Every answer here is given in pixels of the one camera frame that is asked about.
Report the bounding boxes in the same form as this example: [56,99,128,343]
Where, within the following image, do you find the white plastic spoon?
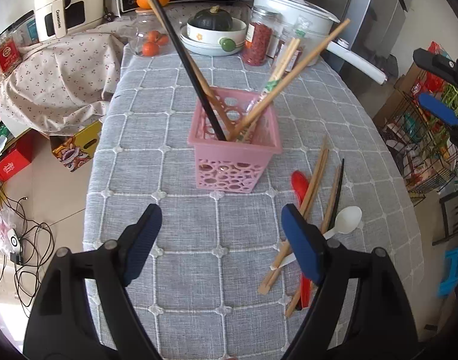
[270,205,363,272]

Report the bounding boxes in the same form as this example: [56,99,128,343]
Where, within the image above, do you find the red plastic spoon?
[291,170,313,309]

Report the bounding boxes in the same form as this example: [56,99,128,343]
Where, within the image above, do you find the thick light wooden chopstick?
[228,18,350,141]

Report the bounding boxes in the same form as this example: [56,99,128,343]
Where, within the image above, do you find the labelled jar of dried fruit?
[274,16,312,76]

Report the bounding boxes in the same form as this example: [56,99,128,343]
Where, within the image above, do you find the colourful cardboard box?
[49,121,102,172]

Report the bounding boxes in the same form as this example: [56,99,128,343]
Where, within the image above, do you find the red cardboard box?
[0,133,34,182]

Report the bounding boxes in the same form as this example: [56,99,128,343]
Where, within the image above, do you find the jar of red goji berries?
[241,6,277,66]

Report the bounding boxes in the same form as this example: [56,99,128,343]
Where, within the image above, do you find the pink perforated plastic basket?
[188,103,282,194]

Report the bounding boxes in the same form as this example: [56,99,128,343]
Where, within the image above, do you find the white ceramic bowl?
[186,18,247,52]

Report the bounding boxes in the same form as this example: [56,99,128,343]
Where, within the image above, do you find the grey checked tablecloth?
[82,3,425,360]

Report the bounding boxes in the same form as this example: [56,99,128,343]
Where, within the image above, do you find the floral beige cloth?
[0,1,253,137]

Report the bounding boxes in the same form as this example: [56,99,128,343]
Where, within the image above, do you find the white plate under bowl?
[179,25,245,57]

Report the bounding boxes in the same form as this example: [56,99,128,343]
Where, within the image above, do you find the dark green squash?
[189,6,233,31]

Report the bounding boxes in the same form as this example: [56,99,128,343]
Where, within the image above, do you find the glass jar with small oranges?
[128,10,170,57]

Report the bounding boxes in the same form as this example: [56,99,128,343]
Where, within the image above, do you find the cream air fryer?
[34,0,104,41]

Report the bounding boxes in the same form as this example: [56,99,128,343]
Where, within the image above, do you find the black wire rack with groceries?
[373,64,458,205]

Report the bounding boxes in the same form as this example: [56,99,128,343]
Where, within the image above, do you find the black cables on floor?
[0,179,56,320]

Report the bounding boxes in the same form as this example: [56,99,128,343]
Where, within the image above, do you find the white electric pot with handle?
[254,0,387,85]

